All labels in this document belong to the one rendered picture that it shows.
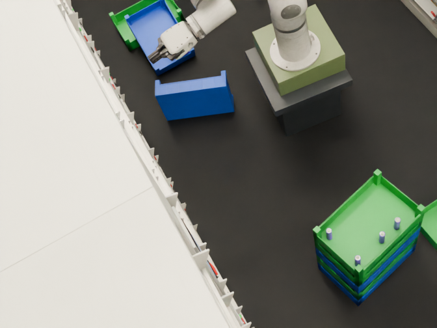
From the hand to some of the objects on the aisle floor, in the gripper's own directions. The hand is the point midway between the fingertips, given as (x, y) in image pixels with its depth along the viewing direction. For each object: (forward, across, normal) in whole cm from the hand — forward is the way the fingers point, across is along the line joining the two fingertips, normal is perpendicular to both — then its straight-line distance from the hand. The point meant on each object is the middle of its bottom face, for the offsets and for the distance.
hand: (155, 56), depth 220 cm
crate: (+3, -16, +65) cm, 67 cm away
